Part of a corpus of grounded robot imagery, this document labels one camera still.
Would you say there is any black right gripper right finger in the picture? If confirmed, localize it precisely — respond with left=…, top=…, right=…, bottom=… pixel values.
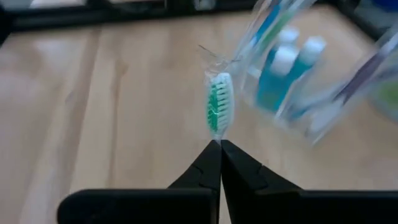
left=221, top=139, right=398, bottom=224

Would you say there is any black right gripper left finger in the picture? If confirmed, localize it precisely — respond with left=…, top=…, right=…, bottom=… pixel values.
left=57, top=139, right=222, bottom=224

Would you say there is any green toothbrush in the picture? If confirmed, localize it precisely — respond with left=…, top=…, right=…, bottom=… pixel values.
left=264, top=6, right=299, bottom=44
left=198, top=45, right=236, bottom=142

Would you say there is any purple toothbrush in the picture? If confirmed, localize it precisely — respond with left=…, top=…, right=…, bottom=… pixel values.
left=307, top=37, right=398, bottom=134

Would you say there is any teal mouthwash bottle white cap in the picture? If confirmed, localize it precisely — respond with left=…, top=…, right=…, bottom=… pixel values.
left=275, top=35, right=328, bottom=121
left=266, top=25, right=302, bottom=66
left=255, top=45, right=299, bottom=113

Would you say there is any blue toothbrush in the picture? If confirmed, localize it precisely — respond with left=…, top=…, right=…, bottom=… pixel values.
left=245, top=0, right=284, bottom=47

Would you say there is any black aluminium table frame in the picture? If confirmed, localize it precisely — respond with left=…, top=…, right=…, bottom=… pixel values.
left=0, top=0, right=398, bottom=44

